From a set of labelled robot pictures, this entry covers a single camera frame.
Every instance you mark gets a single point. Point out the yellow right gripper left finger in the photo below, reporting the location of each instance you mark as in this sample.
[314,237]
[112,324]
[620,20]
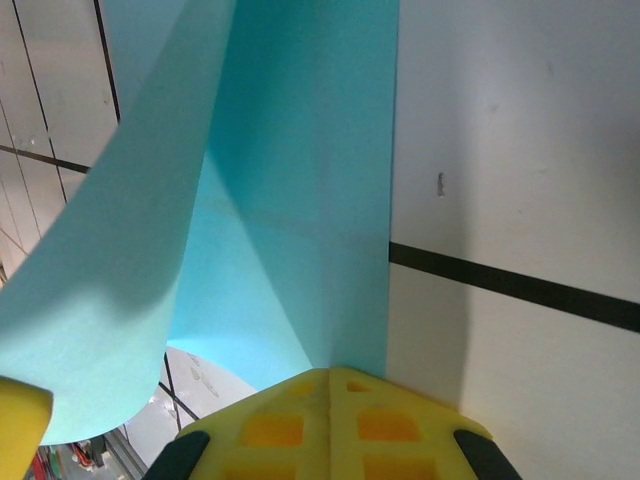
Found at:
[280,430]

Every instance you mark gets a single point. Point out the light blue cloth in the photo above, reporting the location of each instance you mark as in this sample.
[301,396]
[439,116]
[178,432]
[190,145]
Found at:
[300,150]

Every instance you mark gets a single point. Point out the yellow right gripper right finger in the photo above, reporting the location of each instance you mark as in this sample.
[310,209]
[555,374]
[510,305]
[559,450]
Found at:
[390,430]

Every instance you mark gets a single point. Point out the aluminium front rail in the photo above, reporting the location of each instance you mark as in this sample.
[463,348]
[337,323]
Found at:
[125,457]

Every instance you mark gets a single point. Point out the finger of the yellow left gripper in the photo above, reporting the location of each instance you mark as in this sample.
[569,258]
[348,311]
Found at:
[22,430]

